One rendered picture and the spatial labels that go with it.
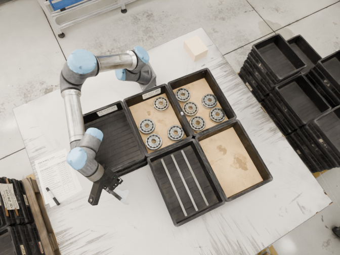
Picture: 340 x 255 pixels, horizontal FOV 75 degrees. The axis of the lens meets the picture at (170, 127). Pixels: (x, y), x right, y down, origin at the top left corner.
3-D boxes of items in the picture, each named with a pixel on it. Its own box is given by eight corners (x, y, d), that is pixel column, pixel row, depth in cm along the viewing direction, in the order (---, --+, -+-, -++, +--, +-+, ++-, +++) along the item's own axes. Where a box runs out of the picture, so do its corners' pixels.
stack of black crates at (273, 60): (236, 74, 237) (251, 45, 195) (259, 62, 242) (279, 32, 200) (258, 103, 225) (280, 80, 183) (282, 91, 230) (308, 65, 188)
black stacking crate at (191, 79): (166, 91, 153) (166, 83, 143) (204, 77, 158) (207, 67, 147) (191, 142, 141) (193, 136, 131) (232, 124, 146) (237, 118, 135)
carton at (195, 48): (183, 47, 180) (183, 41, 173) (196, 41, 182) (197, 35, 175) (194, 61, 175) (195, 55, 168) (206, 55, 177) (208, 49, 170)
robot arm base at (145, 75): (135, 76, 168) (124, 75, 161) (143, 59, 160) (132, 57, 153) (145, 89, 161) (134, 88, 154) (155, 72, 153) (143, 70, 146)
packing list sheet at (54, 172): (31, 162, 147) (31, 162, 146) (65, 146, 151) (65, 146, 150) (47, 209, 137) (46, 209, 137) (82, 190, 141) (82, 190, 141)
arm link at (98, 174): (88, 180, 88) (79, 172, 93) (95, 185, 91) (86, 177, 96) (101, 165, 90) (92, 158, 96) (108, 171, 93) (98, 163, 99)
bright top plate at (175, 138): (164, 129, 139) (164, 129, 139) (178, 122, 141) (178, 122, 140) (172, 143, 136) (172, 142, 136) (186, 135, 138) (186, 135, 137)
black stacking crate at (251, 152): (192, 142, 141) (194, 137, 130) (232, 125, 146) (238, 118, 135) (221, 203, 129) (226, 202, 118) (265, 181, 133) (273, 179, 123)
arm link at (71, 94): (53, 77, 117) (63, 166, 100) (59, 64, 110) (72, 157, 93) (75, 81, 125) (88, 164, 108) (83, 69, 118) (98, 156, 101)
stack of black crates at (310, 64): (266, 59, 244) (276, 44, 222) (288, 48, 249) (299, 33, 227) (290, 87, 232) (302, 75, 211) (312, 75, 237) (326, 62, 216)
